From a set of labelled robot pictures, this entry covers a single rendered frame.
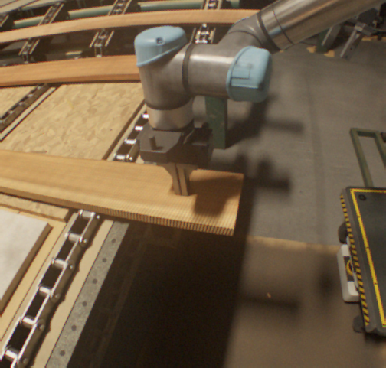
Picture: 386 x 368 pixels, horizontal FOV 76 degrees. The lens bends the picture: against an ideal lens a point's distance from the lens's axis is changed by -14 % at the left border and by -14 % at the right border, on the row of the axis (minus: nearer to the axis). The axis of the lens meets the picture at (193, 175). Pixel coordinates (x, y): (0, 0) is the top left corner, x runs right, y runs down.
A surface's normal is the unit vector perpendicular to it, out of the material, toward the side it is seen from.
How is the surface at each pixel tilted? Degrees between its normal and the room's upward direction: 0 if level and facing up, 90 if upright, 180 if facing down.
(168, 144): 0
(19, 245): 0
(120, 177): 0
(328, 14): 107
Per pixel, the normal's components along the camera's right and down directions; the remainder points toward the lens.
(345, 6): -0.12, 0.88
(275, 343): -0.08, -0.70
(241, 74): -0.31, 0.34
